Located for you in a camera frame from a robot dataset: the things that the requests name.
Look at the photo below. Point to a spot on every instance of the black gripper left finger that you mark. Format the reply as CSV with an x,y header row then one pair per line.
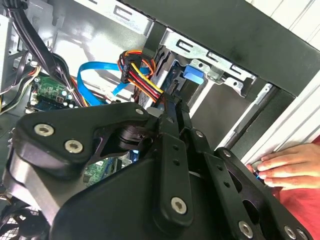
x,y
75,125

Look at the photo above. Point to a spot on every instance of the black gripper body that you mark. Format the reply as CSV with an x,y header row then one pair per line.
x,y
120,212

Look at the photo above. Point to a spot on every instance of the bare person's hand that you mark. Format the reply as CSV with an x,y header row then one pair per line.
x,y
295,165

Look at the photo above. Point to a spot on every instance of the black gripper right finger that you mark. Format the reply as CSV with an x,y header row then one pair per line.
x,y
225,180

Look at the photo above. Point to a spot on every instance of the hard disk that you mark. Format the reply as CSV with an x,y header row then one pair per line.
x,y
193,75

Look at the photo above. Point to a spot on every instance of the small round black tool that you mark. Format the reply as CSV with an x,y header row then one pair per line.
x,y
256,165

